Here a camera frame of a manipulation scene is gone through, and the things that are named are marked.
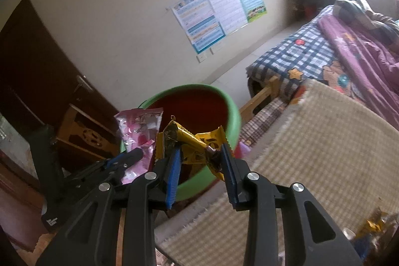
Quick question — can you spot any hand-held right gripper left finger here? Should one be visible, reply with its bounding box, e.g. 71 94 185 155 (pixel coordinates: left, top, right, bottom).
36 146 184 266

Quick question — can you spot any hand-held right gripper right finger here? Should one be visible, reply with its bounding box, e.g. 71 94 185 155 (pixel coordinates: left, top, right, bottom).
221 144 365 266

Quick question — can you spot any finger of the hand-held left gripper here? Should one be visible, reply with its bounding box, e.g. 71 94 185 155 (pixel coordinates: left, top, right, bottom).
77 163 129 189
102 148 144 172

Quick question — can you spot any pink snack wrapper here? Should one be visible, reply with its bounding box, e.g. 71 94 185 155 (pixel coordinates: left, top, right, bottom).
114 108 164 185

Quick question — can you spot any yellow snack wrapper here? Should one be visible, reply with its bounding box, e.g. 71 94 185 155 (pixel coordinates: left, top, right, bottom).
156 116 233 181

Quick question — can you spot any red bin with green rim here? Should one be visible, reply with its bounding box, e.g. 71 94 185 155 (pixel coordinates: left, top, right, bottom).
120 84 243 201

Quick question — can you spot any carved wooden chair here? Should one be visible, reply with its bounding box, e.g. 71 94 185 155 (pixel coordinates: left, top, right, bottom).
54 103 126 167

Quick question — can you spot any brown plaid cloth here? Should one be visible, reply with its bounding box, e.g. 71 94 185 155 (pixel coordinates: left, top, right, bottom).
241 97 289 149

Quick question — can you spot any beige woven mat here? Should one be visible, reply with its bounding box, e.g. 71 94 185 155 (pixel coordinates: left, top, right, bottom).
154 78 399 266

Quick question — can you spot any dark brown wooden door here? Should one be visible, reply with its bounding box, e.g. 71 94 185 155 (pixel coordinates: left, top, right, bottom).
0 0 121 192

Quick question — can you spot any blue checked bed sheet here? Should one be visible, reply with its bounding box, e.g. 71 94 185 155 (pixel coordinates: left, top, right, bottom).
246 4 370 105

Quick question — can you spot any crumpled yellow wrapper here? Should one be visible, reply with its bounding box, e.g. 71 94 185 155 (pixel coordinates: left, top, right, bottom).
356 215 389 239

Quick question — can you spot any blue snack packet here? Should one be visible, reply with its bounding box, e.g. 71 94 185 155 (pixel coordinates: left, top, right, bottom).
355 238 385 261

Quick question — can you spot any purple printed blanket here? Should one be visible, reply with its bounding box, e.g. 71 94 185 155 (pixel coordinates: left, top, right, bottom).
317 15 399 131

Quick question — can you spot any metal door handle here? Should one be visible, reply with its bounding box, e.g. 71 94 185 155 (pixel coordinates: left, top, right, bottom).
76 75 95 92

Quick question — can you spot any wooden bed frame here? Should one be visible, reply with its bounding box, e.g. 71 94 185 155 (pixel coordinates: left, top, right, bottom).
239 75 282 124

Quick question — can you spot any blue bordered wall poster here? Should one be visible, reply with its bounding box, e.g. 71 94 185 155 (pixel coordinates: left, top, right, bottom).
171 0 225 55

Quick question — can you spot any white chart wall poster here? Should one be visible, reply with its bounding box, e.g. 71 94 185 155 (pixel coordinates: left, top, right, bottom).
204 0 249 36

